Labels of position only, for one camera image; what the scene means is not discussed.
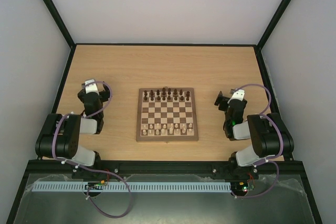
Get light blue cable duct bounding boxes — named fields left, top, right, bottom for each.
left=32, top=182, right=232, bottom=193

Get wooden chess board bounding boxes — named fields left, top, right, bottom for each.
left=136, top=87, right=199, bottom=142

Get black frame post right rear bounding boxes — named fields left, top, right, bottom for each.
left=257, top=0, right=308, bottom=49

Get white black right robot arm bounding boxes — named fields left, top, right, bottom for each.
left=214, top=89, right=294, bottom=178

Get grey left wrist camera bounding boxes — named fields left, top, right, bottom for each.
left=81, top=79, right=99, bottom=94

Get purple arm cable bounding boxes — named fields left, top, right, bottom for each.
left=230, top=83, right=284, bottom=199
left=52, top=80, right=132, bottom=219

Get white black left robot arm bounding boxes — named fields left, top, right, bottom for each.
left=35, top=84, right=112, bottom=167

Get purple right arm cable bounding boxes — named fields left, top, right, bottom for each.
left=230, top=83, right=284, bottom=199

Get black frame post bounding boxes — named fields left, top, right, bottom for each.
left=27, top=0, right=76, bottom=49
left=257, top=0, right=308, bottom=49

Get black frame post left rear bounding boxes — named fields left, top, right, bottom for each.
left=27, top=0, right=76, bottom=49

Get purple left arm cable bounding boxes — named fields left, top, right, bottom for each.
left=52, top=80, right=132, bottom=219

